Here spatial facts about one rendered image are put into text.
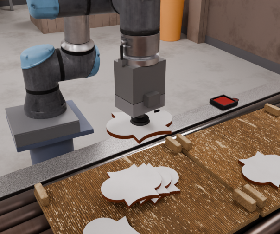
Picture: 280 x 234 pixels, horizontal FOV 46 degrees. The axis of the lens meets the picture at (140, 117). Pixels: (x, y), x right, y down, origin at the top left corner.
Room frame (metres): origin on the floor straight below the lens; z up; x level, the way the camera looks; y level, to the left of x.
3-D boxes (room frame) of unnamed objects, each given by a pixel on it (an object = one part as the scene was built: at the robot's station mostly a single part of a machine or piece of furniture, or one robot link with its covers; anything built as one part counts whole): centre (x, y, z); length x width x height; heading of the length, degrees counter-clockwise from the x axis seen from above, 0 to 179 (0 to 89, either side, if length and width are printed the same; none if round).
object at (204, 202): (0.58, 0.00, 0.93); 0.41 x 0.35 x 0.02; 122
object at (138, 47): (0.62, 0.00, 1.30); 0.08 x 0.08 x 0.05
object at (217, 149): (0.80, -0.37, 0.93); 0.41 x 0.35 x 0.02; 121
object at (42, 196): (0.59, 0.23, 0.95); 0.06 x 0.02 x 0.03; 32
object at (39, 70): (1.08, 0.34, 1.08); 0.13 x 0.12 x 0.14; 114
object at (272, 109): (1.01, -0.46, 0.95); 0.06 x 0.02 x 0.03; 31
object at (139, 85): (0.61, 0.00, 1.22); 0.10 x 0.09 x 0.16; 39
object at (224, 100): (1.12, -0.32, 0.92); 0.06 x 0.06 x 0.01; 34
